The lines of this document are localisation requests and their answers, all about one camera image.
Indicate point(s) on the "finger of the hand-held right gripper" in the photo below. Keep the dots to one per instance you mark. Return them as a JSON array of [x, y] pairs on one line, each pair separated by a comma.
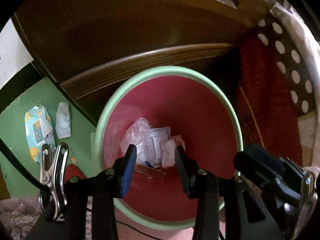
[[255, 158]]

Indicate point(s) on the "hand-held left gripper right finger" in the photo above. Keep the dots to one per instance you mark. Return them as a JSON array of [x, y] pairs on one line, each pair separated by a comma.
[[183, 170]]

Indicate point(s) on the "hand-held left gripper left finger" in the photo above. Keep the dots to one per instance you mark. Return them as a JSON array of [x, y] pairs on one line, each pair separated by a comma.
[[128, 170]]

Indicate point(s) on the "white cloth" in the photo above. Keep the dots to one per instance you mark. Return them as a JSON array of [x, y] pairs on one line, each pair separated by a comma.
[[168, 153]]

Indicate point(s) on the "pink paper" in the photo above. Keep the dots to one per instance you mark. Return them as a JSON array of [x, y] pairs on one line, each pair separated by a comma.
[[179, 141]]

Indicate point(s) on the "clear plastic bag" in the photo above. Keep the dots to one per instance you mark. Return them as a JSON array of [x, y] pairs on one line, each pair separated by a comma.
[[136, 135]]

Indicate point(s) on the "red bin green rim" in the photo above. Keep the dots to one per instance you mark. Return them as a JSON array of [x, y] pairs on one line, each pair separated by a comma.
[[200, 117]]

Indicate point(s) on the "wet wipes packet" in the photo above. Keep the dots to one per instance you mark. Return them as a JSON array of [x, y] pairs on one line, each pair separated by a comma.
[[38, 132]]

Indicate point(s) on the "silver metal clip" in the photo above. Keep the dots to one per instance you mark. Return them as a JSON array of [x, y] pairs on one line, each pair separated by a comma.
[[58, 175], [306, 192]]

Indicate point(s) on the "dark red cloth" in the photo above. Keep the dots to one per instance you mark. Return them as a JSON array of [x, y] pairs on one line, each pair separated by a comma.
[[265, 100]]

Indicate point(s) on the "small white wrapper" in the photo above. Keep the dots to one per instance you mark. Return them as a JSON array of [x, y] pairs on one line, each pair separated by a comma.
[[62, 122]]

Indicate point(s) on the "brown polka dot bedsheet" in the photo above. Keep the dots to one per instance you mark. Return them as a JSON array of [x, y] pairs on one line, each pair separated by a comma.
[[287, 55]]

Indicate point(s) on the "fluffy pink rug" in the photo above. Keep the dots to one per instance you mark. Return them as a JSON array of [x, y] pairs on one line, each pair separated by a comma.
[[17, 217]]

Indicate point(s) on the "green floor mat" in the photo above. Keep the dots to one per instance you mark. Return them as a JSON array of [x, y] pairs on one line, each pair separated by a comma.
[[15, 120]]

